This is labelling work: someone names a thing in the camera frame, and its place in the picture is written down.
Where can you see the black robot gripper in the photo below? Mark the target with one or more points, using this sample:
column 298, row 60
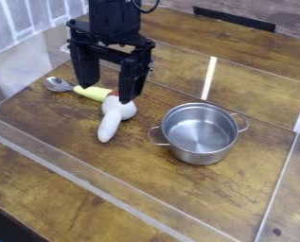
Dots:
column 109, row 37

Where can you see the white red toy mushroom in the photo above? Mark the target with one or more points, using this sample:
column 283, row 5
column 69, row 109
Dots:
column 116, row 112

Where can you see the stainless steel pot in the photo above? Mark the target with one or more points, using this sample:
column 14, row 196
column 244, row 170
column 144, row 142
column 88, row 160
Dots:
column 200, row 131

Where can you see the clear acrylic enclosure panel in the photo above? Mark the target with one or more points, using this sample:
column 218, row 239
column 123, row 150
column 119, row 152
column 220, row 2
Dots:
column 78, row 190

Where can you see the black wall baseboard strip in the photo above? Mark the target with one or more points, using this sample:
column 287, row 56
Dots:
column 235, row 19

